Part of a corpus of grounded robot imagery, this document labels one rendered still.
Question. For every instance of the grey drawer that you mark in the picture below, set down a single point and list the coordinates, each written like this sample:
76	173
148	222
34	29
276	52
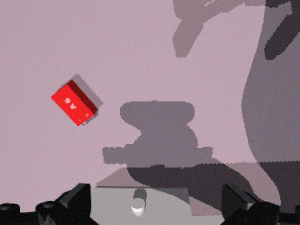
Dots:
208	221
161	206

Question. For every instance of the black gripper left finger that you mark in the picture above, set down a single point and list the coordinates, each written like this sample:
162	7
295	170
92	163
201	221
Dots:
79	198

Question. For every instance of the red 9v battery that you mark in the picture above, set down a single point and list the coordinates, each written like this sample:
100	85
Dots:
72	100

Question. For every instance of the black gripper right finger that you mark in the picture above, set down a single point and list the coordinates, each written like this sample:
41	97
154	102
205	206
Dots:
235	201

